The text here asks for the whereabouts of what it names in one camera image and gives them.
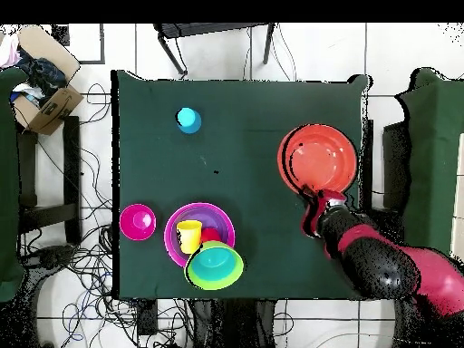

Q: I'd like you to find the orange bowl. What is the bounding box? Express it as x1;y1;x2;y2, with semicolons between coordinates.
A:
276;123;359;197

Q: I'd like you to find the purple bowl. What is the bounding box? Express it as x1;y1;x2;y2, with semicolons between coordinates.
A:
169;207;234;262

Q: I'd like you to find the green bowl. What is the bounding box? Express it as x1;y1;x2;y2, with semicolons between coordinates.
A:
183;240;245;292

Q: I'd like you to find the red cup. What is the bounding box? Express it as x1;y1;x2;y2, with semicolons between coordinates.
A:
199;227;223;245

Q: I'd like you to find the blue bowl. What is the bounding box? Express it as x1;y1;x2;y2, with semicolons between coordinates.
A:
189;246;237;283

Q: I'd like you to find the yellow cup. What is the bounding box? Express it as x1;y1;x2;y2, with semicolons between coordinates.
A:
176;219;203;256

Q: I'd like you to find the large pink bowl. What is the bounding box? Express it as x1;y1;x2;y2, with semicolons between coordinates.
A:
163;201;237;269

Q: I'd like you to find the dark green tablecloth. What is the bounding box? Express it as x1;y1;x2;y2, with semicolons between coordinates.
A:
110;69;372;303

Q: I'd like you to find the black cabinet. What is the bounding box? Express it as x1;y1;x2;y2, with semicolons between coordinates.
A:
382;121;411;211

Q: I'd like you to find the green-covered side table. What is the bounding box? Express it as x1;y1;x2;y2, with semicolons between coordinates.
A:
396;67;464;262
0;66;28;303

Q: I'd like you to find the light blue cup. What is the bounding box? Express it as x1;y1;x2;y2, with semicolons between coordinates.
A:
176;107;203;135

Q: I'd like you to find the small crimson bowl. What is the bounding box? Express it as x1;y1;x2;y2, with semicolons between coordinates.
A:
119;203;158;242

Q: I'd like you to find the black caster leg with knob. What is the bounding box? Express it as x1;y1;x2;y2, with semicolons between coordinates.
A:
19;244;79;280

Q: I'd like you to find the cardboard box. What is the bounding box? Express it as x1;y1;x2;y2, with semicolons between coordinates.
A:
10;24;85;136

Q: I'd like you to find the tangle of black cables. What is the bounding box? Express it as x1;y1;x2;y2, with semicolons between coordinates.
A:
21;82;197;348

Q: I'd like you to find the black metal chair frame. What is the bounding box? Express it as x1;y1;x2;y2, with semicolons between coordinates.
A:
152;22;276;77

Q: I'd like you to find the black bench frame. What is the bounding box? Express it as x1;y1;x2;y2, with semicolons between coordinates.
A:
15;115;82;245

